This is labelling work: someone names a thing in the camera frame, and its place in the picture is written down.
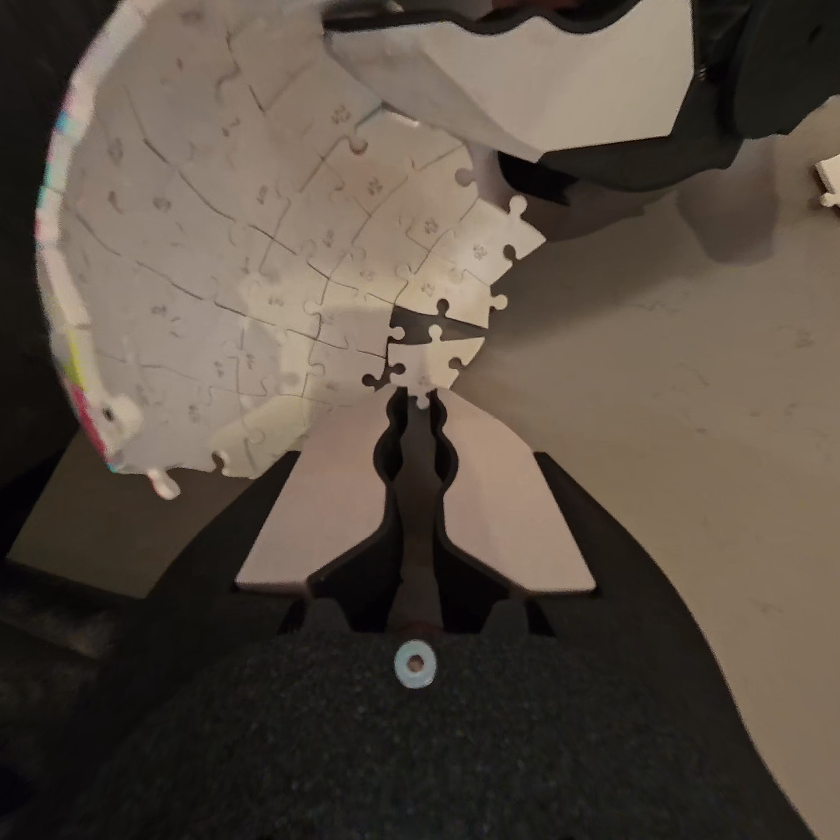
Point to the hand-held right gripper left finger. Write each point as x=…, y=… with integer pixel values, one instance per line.
x=321, y=518

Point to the partly built puzzle ball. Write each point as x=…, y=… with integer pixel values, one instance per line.
x=197, y=229

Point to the pile white puzzle pieces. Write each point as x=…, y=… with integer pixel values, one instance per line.
x=830, y=184

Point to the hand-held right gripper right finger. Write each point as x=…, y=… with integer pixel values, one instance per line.
x=518, y=518

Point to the single white puzzle piece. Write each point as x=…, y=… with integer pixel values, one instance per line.
x=426, y=364

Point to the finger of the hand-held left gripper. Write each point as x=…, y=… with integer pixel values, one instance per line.
x=558, y=85
x=472, y=8

